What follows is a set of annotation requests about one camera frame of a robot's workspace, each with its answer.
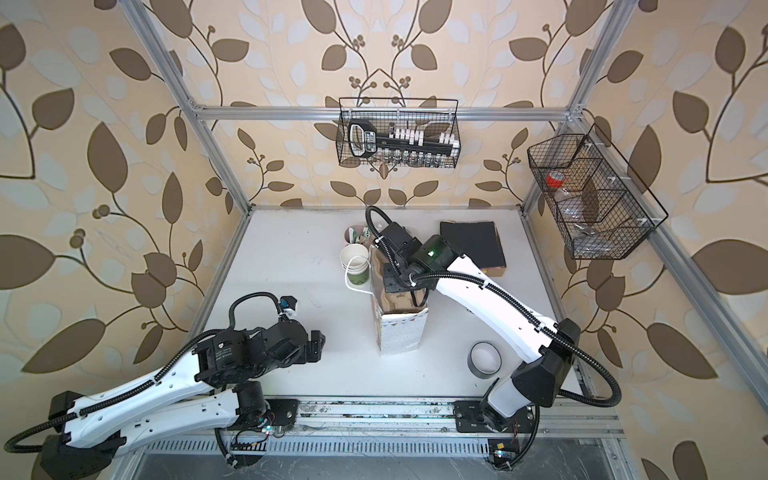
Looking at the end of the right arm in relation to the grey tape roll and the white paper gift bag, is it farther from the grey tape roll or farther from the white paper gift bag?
the grey tape roll

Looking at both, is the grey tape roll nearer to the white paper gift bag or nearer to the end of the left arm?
the white paper gift bag

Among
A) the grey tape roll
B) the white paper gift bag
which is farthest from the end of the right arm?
the grey tape roll

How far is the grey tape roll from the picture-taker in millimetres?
796

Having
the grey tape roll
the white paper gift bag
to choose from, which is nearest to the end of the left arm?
the white paper gift bag
